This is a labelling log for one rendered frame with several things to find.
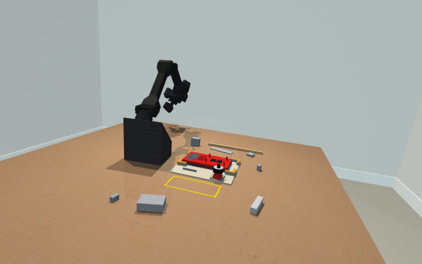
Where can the black wheel with grey hub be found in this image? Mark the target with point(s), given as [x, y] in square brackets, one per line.
[217, 170]

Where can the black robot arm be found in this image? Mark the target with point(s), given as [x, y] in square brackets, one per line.
[150, 105]

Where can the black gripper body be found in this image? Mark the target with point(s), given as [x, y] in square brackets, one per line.
[169, 106]

